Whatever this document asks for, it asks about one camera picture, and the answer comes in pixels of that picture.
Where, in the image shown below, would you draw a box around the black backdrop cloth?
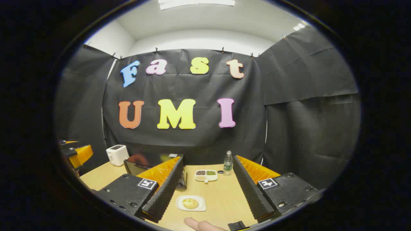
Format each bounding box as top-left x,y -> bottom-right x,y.
55,26 -> 362,190

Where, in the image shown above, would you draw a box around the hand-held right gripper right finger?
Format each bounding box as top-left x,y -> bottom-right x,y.
232,155 -> 319,223

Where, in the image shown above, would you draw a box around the white square plate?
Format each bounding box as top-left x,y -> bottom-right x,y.
176,195 -> 206,212

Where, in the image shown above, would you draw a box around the black electric oven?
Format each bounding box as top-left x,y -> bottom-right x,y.
124,153 -> 188,190

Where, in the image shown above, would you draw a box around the round golden bread bun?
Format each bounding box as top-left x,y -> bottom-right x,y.
182,198 -> 198,210

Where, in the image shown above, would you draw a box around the white toaster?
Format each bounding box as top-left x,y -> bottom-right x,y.
106,144 -> 130,167

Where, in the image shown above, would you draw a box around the clear plastic water bottle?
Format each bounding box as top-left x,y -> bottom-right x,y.
223,150 -> 233,176

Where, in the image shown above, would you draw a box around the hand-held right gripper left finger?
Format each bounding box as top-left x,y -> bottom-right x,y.
96,156 -> 184,223

